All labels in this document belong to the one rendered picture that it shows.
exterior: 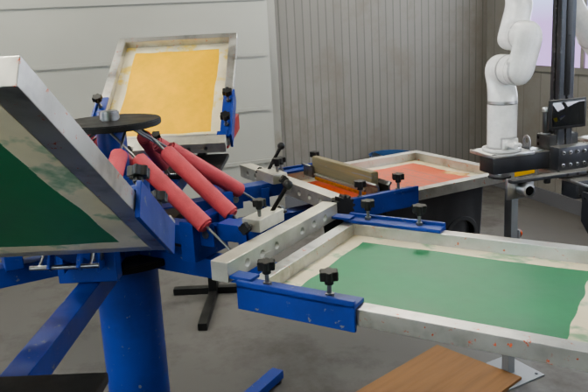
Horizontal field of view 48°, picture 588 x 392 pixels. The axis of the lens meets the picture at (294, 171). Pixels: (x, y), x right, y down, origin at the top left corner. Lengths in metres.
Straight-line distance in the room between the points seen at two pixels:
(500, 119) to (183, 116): 1.35
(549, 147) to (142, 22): 3.72
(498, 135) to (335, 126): 3.73
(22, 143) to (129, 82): 2.27
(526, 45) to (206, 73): 1.54
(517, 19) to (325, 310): 1.20
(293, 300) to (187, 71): 1.88
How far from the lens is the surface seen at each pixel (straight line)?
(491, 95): 2.26
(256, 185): 2.31
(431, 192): 2.41
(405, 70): 6.12
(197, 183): 2.00
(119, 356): 2.27
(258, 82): 5.58
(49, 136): 0.90
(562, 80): 2.38
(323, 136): 5.86
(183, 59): 3.26
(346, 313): 1.43
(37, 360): 1.52
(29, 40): 5.39
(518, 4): 2.26
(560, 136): 2.40
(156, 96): 3.06
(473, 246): 1.88
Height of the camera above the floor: 1.57
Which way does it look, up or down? 12 degrees down
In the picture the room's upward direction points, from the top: 3 degrees counter-clockwise
